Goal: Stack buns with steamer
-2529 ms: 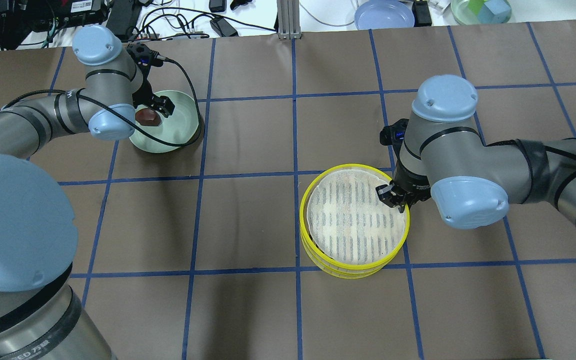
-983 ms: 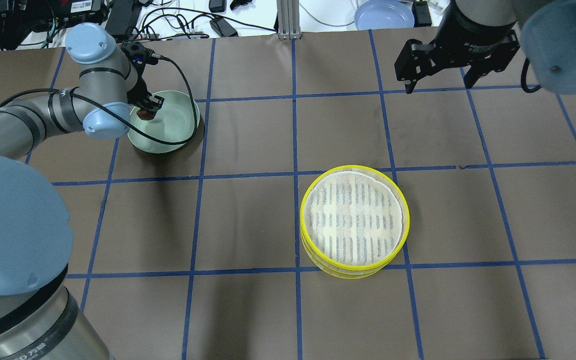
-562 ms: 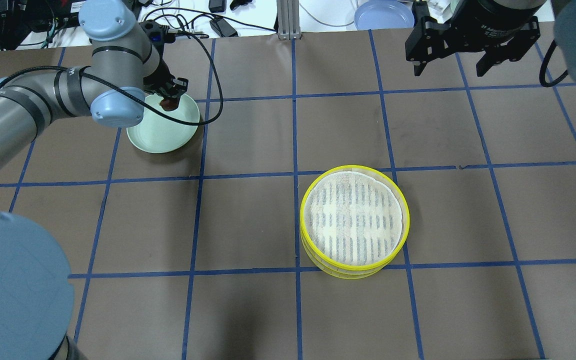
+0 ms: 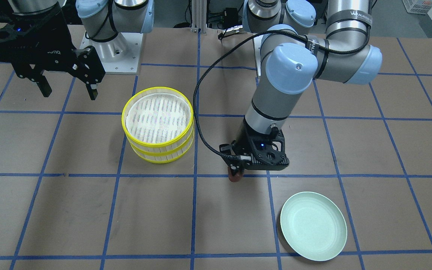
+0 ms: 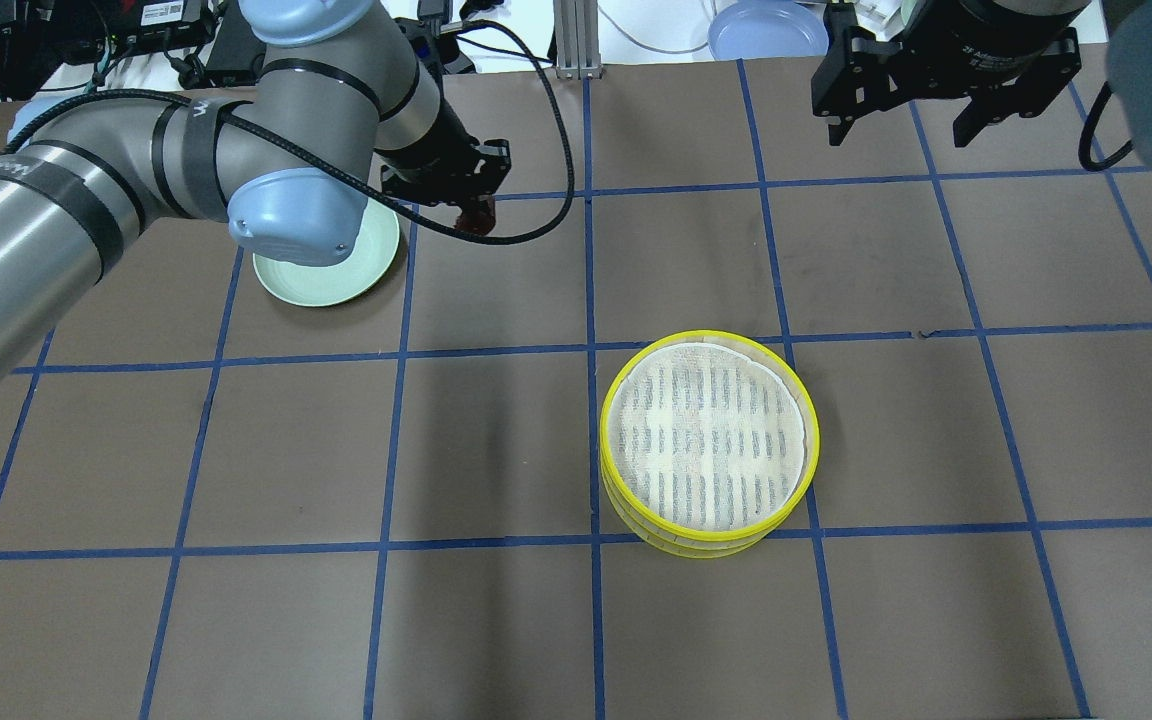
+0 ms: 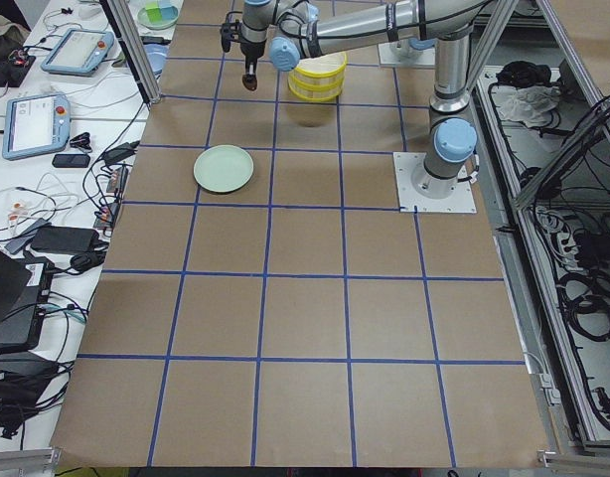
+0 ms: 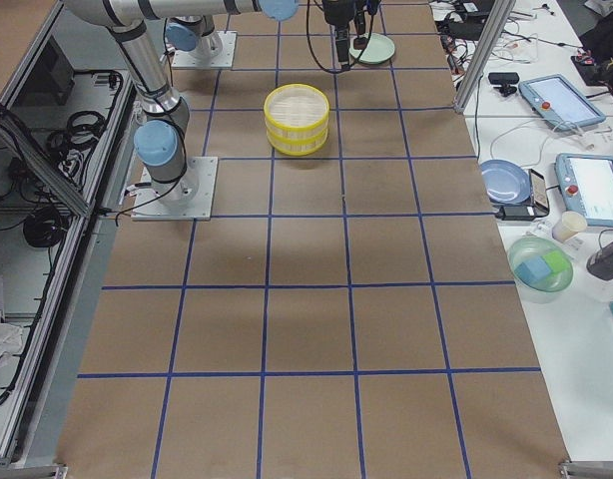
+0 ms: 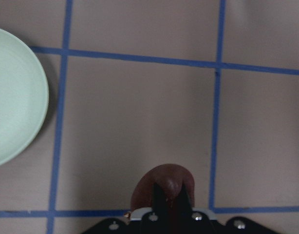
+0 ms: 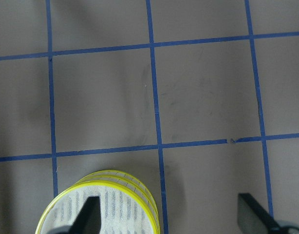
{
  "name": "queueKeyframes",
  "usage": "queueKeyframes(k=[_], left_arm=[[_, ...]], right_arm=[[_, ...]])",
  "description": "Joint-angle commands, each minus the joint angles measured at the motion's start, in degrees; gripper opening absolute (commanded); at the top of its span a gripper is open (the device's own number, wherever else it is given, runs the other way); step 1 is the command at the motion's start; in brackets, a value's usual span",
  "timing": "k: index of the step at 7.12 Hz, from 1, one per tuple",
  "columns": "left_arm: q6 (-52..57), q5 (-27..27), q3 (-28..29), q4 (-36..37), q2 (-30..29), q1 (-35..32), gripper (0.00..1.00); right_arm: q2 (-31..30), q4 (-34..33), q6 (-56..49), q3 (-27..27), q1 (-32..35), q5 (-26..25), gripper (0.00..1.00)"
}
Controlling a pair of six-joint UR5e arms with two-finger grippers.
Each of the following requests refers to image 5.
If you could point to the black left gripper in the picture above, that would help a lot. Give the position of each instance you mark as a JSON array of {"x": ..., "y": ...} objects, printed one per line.
[{"x": 433, "y": 150}]

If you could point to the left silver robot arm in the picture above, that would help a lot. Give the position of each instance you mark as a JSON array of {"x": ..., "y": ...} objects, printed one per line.
[{"x": 345, "y": 112}]

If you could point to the brown steamed bun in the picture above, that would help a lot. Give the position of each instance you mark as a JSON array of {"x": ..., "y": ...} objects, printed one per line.
[{"x": 477, "y": 216}]

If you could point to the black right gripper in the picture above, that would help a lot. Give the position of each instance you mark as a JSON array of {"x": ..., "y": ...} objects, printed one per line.
[{"x": 976, "y": 47}]

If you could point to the black power adapter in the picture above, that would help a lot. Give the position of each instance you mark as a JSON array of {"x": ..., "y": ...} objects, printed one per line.
[{"x": 237, "y": 55}]

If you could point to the light green plate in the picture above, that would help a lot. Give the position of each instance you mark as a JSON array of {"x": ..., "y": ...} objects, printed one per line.
[{"x": 376, "y": 248}]

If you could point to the yellow-rimmed bamboo steamer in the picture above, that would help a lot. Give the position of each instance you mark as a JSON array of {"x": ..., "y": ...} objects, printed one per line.
[
  {"x": 696, "y": 518},
  {"x": 707, "y": 403}
]

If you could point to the blue plate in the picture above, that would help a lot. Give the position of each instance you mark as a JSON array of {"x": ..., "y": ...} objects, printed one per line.
[{"x": 766, "y": 29}]

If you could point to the aluminium frame post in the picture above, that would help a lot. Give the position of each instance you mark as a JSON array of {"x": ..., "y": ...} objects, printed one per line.
[{"x": 577, "y": 39}]

